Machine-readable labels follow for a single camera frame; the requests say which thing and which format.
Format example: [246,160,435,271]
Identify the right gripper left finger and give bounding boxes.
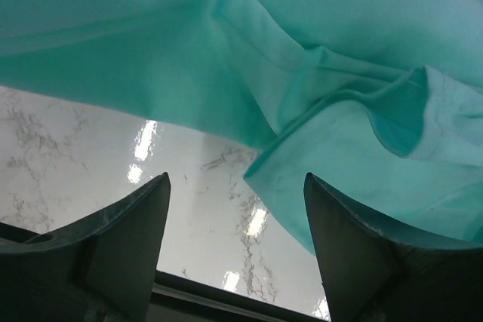
[1,173,171,321]

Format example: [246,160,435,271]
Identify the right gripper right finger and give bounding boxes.
[303,173,482,321]

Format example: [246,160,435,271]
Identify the teal t shirt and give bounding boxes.
[1,0,482,250]

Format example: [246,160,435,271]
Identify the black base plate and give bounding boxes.
[0,222,333,322]

